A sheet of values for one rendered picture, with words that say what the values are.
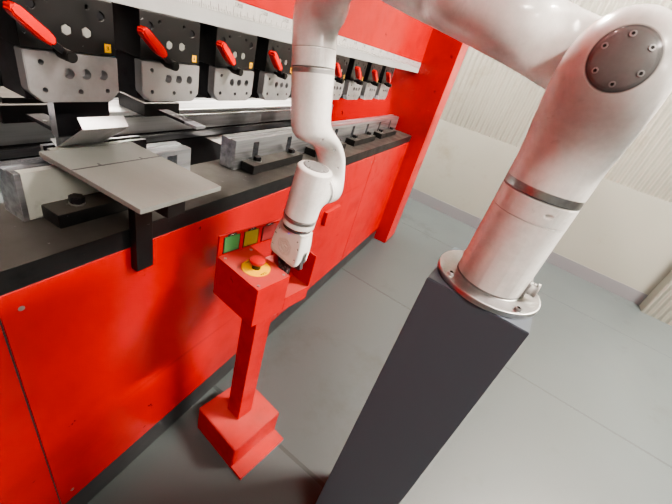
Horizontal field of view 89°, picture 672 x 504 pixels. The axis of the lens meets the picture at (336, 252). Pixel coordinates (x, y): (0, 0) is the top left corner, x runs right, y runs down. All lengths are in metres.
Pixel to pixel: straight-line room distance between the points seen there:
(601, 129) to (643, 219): 3.45
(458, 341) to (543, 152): 0.33
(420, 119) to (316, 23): 1.94
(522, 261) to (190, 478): 1.21
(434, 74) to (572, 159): 2.12
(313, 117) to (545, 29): 0.41
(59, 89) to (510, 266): 0.81
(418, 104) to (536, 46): 2.04
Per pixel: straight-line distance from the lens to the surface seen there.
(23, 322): 0.82
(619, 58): 0.52
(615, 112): 0.53
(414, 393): 0.78
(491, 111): 3.90
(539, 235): 0.61
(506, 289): 0.65
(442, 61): 2.64
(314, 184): 0.78
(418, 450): 0.89
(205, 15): 0.98
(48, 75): 0.79
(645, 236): 4.03
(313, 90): 0.77
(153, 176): 0.76
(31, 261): 0.76
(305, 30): 0.78
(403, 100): 2.68
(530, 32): 0.63
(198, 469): 1.44
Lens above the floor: 1.30
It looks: 30 degrees down
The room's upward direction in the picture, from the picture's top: 17 degrees clockwise
